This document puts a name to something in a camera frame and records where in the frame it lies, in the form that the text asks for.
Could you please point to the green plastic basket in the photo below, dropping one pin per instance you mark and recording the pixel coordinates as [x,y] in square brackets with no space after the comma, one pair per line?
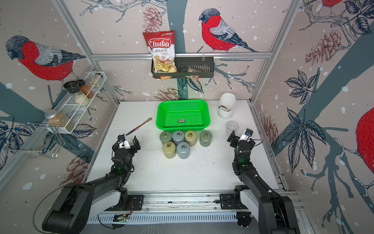
[183,115]

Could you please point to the green canister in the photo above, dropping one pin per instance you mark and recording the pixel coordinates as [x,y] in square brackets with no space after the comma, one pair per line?
[205,138]
[165,137]

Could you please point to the clear glass cup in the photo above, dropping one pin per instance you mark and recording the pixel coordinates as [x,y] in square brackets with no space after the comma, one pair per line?
[230,127]

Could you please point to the orange spice bottle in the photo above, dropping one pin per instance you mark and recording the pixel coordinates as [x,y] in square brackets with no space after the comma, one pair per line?
[85,88]

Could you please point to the black hanging wall basket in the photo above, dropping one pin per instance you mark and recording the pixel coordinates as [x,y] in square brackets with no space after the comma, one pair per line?
[205,64]

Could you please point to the small snack packet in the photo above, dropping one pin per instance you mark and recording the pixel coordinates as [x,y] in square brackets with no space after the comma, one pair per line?
[193,70]

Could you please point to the white wire spice rack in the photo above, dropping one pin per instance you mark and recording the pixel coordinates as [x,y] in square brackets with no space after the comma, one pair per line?
[73,111]

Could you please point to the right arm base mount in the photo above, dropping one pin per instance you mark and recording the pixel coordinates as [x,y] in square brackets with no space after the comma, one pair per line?
[231,201]

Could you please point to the blue canister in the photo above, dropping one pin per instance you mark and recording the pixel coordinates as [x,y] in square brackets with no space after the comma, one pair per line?
[177,137]
[183,150]

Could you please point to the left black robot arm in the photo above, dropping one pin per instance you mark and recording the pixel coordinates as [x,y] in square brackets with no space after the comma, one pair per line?
[78,203]

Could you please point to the yellow canister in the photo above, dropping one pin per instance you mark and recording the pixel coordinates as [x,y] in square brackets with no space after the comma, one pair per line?
[169,150]
[191,138]

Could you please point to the white round lamp device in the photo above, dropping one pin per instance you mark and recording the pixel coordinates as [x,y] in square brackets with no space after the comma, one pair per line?
[226,106]

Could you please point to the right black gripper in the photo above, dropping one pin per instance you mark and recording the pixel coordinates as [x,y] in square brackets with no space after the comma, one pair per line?
[235,139]

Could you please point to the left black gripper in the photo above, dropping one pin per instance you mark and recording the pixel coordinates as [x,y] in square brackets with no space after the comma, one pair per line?
[134,149]

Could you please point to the silver lid spice jar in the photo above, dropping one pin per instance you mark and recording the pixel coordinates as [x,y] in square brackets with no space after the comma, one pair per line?
[59,119]

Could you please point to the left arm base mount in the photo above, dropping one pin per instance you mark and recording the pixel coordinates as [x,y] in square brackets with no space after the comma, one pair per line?
[127,202]

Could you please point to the pale spice jar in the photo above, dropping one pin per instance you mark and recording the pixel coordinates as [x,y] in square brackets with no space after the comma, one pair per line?
[96,81]

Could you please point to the black lid spice jar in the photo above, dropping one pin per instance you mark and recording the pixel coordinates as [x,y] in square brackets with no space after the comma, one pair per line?
[78,96]

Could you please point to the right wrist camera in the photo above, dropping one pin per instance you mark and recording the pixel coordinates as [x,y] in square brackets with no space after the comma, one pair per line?
[247,135]

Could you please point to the red cassava chips bag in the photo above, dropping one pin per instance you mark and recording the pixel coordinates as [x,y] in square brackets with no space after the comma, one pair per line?
[161,46]

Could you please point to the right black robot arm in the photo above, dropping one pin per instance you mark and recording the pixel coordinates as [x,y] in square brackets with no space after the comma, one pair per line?
[274,213]

